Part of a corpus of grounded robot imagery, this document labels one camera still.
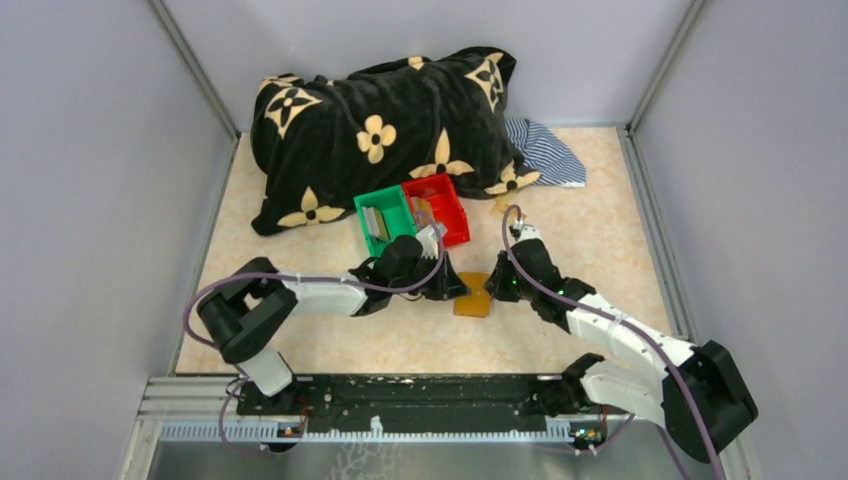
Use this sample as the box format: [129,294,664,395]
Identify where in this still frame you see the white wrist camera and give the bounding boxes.
[415,222,447,260]
[509,224,542,244]

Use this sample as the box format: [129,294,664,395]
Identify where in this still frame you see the translucent yellow card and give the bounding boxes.
[490,195,513,218]

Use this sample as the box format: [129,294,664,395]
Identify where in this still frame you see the green plastic bin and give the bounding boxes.
[354,185,417,256]

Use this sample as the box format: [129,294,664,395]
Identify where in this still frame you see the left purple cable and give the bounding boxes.
[183,210,448,457]

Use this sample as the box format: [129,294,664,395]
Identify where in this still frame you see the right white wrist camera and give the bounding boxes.
[509,224,542,244]

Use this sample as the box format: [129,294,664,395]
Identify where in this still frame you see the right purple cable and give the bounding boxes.
[500,205,730,480]

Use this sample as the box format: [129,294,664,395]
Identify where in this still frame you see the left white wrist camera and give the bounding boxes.
[415,222,447,260]

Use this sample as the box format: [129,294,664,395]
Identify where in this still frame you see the gold card in red bin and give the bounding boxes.
[409,197,435,230]

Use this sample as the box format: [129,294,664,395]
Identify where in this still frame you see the cards in green bin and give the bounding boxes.
[362,206,391,242]

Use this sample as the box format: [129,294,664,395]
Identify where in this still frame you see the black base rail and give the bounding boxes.
[226,374,620,445]

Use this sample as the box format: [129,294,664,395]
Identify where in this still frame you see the blue striped cloth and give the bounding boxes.
[505,117,588,188]

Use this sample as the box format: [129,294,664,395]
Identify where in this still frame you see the purple cable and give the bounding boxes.
[183,210,448,457]
[500,205,730,480]

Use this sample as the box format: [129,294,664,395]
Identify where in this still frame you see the red plastic bin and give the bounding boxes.
[401,174,471,247]

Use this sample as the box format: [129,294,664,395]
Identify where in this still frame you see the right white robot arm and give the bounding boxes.
[484,239,759,463]

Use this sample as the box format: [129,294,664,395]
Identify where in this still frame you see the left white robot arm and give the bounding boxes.
[195,235,471,397]

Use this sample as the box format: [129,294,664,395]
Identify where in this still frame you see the tan leather card holder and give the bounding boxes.
[453,272,492,318]

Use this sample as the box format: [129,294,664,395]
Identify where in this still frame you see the black floral plush blanket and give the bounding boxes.
[250,46,541,236]

